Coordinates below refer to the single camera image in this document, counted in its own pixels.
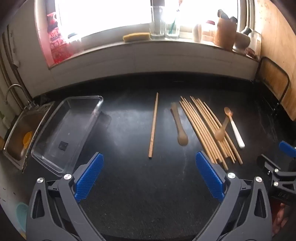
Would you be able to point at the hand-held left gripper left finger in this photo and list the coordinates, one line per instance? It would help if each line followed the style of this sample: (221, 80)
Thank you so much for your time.
(90, 176)

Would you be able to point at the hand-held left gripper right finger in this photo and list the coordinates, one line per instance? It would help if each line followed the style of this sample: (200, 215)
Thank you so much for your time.
(209, 176)

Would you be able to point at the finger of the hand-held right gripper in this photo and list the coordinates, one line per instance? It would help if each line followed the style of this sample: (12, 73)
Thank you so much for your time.
(288, 149)
(268, 163)

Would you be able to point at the small wooden spoon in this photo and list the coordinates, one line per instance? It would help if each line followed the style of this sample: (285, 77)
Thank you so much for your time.
(219, 135)

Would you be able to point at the large wooden spoon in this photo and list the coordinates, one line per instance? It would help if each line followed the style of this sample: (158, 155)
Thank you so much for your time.
(182, 139)

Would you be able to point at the pile of wooden chopsticks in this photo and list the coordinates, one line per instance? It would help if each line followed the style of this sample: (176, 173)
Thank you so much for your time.
(203, 129)

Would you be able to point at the clear plastic container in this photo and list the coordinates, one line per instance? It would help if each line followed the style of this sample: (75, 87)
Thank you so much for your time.
(69, 129)

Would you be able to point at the single wooden chopstick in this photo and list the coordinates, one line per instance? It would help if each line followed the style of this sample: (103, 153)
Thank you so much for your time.
(153, 125)

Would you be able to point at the dark kitchen utensils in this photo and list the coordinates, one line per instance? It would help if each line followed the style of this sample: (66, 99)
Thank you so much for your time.
(225, 15)

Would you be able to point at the person's right hand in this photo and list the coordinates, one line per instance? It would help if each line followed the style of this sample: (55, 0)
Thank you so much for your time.
(279, 219)

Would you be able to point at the black metal rack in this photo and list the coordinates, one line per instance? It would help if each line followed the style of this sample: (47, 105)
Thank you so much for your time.
(288, 80)

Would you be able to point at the yellow plastic cup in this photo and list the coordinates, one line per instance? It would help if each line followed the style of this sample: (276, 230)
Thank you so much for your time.
(27, 139)

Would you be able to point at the teal bowl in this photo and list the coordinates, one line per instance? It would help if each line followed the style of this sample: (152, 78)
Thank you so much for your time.
(22, 217)

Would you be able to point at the stainless steel sink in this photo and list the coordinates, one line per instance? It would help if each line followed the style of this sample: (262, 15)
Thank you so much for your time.
(20, 129)

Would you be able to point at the large glass jar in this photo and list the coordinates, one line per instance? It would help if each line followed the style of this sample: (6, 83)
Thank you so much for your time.
(256, 44)

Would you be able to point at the wooden cutting board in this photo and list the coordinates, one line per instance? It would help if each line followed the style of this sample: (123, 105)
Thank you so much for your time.
(279, 34)

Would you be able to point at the stone mortar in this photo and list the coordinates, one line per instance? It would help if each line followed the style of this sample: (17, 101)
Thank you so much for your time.
(241, 42)

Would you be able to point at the metal faucet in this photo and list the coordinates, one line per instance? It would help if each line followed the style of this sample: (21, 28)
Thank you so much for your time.
(13, 86)

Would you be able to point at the stone pestle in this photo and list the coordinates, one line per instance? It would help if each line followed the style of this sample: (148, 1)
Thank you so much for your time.
(246, 30)

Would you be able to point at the wooden utensil holder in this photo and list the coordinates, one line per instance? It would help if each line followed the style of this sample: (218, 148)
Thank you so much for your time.
(225, 34)

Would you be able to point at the red soap bottle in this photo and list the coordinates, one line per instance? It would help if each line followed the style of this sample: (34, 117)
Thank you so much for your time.
(57, 44)

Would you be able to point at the red-lidded jar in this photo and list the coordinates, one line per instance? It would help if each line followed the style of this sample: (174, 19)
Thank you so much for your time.
(209, 32)

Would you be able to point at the cream sauce bottle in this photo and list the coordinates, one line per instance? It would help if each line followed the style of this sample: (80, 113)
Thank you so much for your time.
(197, 33)

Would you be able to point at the yellow sponge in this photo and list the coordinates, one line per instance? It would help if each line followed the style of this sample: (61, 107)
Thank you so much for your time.
(136, 37)

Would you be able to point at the clear toothbrush glass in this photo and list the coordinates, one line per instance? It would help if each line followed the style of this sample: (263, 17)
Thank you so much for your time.
(172, 32)

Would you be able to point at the clear drinking glass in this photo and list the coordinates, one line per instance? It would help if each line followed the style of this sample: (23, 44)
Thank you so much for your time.
(156, 30)

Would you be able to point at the teal toothbrush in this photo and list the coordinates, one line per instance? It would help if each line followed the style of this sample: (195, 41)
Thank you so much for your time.
(173, 23)

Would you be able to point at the wall pipes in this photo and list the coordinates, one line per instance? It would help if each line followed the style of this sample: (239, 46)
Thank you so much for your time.
(13, 69)

